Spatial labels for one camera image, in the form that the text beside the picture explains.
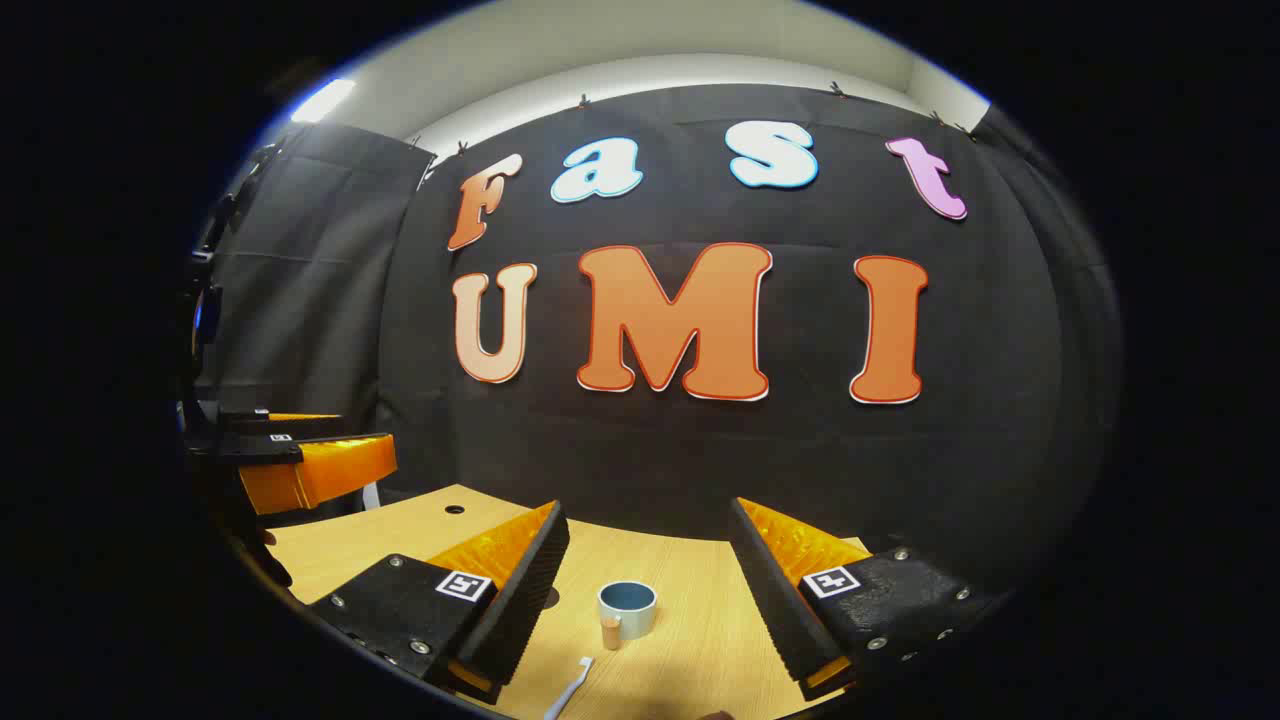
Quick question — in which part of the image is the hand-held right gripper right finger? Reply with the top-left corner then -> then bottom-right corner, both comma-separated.
728,496 -> 1006,703

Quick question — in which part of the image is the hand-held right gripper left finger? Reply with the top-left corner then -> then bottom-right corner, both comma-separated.
308,500 -> 572,707

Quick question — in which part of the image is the white blue toothbrush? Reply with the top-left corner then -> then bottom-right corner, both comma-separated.
543,656 -> 595,720

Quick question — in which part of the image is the pale blue cup wooden handle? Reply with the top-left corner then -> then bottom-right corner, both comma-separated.
597,581 -> 658,650

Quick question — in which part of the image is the wooden desktop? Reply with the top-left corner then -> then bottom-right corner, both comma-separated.
265,484 -> 871,720

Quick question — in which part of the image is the black backdrop cloth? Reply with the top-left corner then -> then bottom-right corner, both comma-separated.
195,84 -> 1126,591

